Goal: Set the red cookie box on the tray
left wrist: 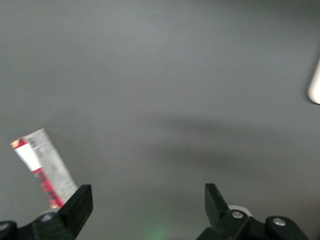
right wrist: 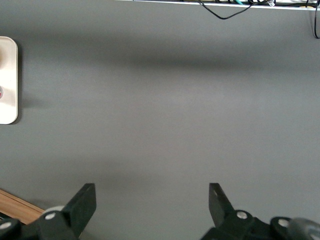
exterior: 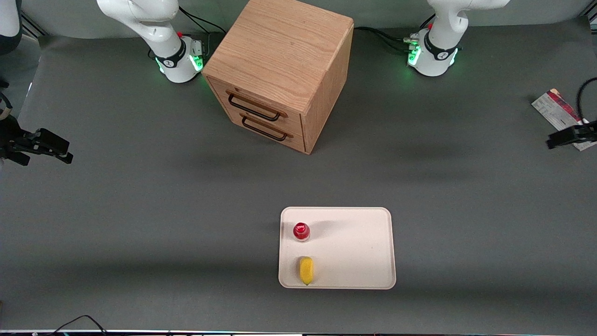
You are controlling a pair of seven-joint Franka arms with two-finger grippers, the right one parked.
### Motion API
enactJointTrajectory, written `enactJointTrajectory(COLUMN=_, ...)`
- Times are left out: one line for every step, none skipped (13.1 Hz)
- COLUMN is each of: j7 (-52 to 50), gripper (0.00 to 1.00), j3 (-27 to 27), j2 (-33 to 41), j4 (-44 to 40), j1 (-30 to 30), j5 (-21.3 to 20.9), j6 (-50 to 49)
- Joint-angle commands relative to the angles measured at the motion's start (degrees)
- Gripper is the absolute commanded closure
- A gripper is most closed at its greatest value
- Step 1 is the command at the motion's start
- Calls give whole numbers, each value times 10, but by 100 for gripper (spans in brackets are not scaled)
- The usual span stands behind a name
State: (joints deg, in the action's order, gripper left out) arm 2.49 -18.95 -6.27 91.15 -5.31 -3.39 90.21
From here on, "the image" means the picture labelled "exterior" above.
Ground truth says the grey table mat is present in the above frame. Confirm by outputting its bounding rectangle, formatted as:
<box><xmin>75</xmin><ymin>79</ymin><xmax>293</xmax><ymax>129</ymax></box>
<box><xmin>0</xmin><ymin>18</ymin><xmax>597</xmax><ymax>333</ymax></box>

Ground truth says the short black drawer handle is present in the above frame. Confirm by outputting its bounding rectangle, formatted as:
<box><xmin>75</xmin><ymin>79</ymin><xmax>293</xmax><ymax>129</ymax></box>
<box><xmin>240</xmin><ymin>113</ymin><xmax>294</xmax><ymax>142</ymax></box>

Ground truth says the wooden drawer with short handle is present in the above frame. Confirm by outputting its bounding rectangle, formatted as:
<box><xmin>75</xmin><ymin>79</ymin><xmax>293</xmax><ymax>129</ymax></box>
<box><xmin>219</xmin><ymin>104</ymin><xmax>306</xmax><ymax>154</ymax></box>

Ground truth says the black arm base cable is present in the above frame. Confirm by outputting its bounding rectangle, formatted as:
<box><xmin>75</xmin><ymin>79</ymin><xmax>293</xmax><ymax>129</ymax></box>
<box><xmin>179</xmin><ymin>6</ymin><xmax>226</xmax><ymax>53</ymax></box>
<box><xmin>353</xmin><ymin>26</ymin><xmax>413</xmax><ymax>53</ymax></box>

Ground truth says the beige plastic tray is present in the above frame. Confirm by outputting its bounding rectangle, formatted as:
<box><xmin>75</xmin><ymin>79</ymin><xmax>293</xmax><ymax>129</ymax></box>
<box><xmin>278</xmin><ymin>207</ymin><xmax>397</xmax><ymax>290</ymax></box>

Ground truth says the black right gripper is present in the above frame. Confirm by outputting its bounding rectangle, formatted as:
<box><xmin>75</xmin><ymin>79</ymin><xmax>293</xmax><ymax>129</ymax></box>
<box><xmin>0</xmin><ymin>114</ymin><xmax>74</xmax><ymax>167</ymax></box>

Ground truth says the long black drawer handle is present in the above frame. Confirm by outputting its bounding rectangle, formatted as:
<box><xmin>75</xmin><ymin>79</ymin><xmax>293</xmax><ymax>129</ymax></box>
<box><xmin>227</xmin><ymin>91</ymin><xmax>288</xmax><ymax>122</ymax></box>

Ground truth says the black right arm wrist cable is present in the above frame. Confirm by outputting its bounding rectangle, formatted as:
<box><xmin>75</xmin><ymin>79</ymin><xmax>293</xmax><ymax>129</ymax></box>
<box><xmin>0</xmin><ymin>80</ymin><xmax>14</xmax><ymax>123</ymax></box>

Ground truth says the black left arm base cable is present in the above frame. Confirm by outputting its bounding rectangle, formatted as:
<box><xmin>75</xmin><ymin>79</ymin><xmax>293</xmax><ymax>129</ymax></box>
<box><xmin>353</xmin><ymin>26</ymin><xmax>413</xmax><ymax>53</ymax></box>

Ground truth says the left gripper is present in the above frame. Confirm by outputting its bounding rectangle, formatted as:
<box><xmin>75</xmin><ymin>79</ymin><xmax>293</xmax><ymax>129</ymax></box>
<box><xmin>547</xmin><ymin>120</ymin><xmax>597</xmax><ymax>150</ymax></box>

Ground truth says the yellow lemon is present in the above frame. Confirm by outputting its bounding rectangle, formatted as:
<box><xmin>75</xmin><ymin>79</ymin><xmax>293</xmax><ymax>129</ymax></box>
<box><xmin>299</xmin><ymin>256</ymin><xmax>315</xmax><ymax>286</ymax></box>

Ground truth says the black left arm wrist cable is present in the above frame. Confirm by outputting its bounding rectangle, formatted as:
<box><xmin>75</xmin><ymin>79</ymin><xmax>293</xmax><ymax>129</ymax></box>
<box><xmin>576</xmin><ymin>77</ymin><xmax>597</xmax><ymax>125</ymax></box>

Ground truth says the black right arm base cable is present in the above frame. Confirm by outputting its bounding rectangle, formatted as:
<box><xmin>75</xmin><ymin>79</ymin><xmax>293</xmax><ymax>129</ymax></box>
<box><xmin>179</xmin><ymin>6</ymin><xmax>226</xmax><ymax>53</ymax></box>

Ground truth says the red cookie box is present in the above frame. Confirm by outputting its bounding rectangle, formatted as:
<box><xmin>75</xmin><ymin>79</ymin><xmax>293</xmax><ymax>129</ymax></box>
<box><xmin>532</xmin><ymin>88</ymin><xmax>597</xmax><ymax>152</ymax></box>

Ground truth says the black cable at table edge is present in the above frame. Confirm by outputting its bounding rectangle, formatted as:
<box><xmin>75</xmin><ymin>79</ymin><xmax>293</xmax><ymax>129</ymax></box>
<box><xmin>47</xmin><ymin>315</ymin><xmax>109</xmax><ymax>336</ymax></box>

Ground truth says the wooden drawer with long handle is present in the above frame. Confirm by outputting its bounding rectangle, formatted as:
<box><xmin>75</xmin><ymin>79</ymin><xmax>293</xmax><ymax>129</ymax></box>
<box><xmin>207</xmin><ymin>77</ymin><xmax>305</xmax><ymax>129</ymax></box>

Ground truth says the black arm wrist cable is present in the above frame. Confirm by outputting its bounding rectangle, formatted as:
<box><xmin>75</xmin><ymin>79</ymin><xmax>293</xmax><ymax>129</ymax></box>
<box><xmin>0</xmin><ymin>80</ymin><xmax>14</xmax><ymax>123</ymax></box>
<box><xmin>576</xmin><ymin>77</ymin><xmax>597</xmax><ymax>125</ymax></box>

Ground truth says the wooden two-drawer cabinet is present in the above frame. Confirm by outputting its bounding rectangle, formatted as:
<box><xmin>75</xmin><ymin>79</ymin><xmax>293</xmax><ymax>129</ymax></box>
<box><xmin>201</xmin><ymin>0</ymin><xmax>354</xmax><ymax>155</ymax></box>

